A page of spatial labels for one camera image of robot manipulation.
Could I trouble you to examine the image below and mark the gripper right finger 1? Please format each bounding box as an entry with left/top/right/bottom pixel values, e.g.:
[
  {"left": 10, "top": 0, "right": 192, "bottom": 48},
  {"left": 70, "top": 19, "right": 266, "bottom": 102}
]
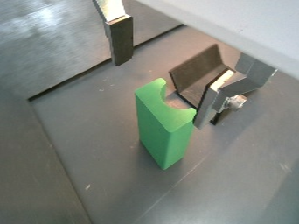
[{"left": 194, "top": 53, "right": 277, "bottom": 129}]

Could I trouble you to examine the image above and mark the gripper left finger 1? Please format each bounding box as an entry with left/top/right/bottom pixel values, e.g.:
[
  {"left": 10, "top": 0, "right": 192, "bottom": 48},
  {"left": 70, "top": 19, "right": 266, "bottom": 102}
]
[{"left": 92, "top": 0, "right": 134, "bottom": 66}]

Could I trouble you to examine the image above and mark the green arch block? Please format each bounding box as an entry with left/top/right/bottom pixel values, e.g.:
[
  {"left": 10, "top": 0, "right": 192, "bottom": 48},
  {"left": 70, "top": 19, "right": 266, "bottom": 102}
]
[{"left": 135, "top": 78, "right": 197, "bottom": 170}]

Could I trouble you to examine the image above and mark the black curved holder bracket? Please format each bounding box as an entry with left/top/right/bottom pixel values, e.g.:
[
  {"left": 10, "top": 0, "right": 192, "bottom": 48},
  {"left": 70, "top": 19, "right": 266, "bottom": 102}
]
[{"left": 170, "top": 45, "right": 247, "bottom": 129}]

